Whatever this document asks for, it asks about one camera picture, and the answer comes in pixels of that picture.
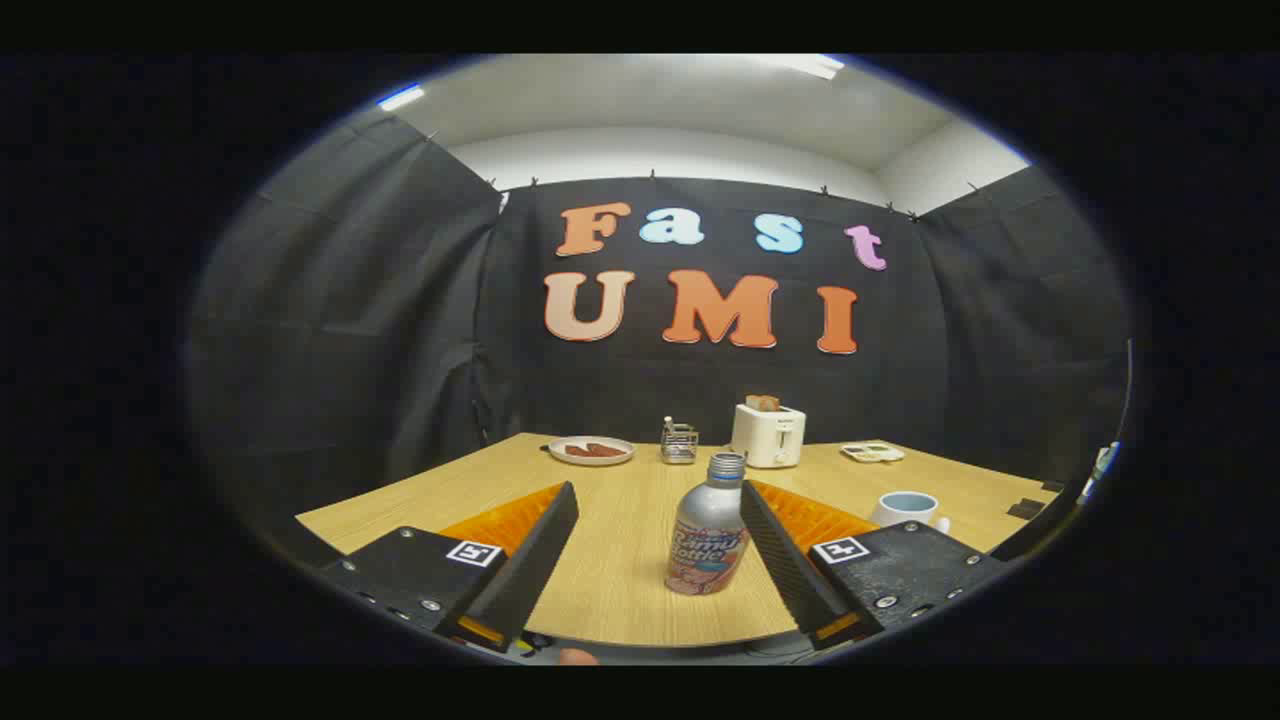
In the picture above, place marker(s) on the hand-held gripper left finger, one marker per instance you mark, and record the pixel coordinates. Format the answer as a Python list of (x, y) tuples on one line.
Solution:
[(530, 570)]

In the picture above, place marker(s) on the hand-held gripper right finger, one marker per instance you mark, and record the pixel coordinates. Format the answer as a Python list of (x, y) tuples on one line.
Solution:
[(785, 570)]

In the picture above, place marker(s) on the silver juice bottle printed label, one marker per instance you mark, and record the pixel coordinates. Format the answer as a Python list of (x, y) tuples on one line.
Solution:
[(705, 530)]

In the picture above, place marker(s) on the wooden table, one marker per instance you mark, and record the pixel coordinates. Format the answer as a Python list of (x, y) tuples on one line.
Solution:
[(630, 540)]

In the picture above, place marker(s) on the white round plate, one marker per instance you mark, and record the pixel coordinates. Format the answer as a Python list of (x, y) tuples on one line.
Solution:
[(560, 458)]

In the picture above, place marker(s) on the white toaster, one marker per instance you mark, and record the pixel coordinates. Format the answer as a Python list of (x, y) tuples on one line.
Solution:
[(768, 440)]

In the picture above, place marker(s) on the brown sausage pieces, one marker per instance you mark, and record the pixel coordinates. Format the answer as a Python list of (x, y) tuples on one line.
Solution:
[(595, 450)]

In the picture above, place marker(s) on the white compartment tray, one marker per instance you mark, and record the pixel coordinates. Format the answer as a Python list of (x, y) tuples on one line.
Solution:
[(872, 452)]

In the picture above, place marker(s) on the brown toast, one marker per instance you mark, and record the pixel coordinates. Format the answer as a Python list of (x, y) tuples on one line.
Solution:
[(762, 402)]

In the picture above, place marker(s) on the black backdrop cloth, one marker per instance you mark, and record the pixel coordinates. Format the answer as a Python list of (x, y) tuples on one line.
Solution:
[(400, 300)]

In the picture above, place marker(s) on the ceiling light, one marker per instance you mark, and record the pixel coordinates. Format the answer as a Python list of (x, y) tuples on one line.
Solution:
[(815, 66), (401, 97)]

